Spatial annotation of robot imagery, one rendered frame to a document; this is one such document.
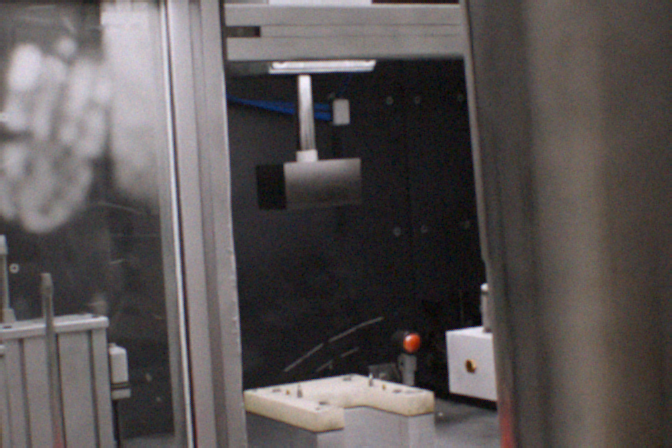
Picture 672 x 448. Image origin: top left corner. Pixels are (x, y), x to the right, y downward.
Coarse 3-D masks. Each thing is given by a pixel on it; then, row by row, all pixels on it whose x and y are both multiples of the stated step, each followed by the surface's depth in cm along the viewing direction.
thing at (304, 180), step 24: (312, 96) 134; (312, 120) 134; (312, 144) 134; (264, 168) 134; (288, 168) 130; (312, 168) 131; (336, 168) 133; (264, 192) 134; (288, 192) 130; (312, 192) 131; (336, 192) 133; (360, 192) 134
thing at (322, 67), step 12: (372, 60) 133; (240, 72) 133; (252, 72) 131; (264, 72) 129; (276, 72) 128; (288, 72) 129; (300, 72) 130; (312, 72) 131; (324, 72) 132; (336, 72) 134; (348, 72) 135
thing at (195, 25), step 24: (192, 0) 105; (192, 24) 106; (192, 48) 106; (216, 288) 107; (216, 312) 107; (216, 336) 107; (216, 360) 107; (216, 384) 107; (216, 408) 107; (216, 432) 107
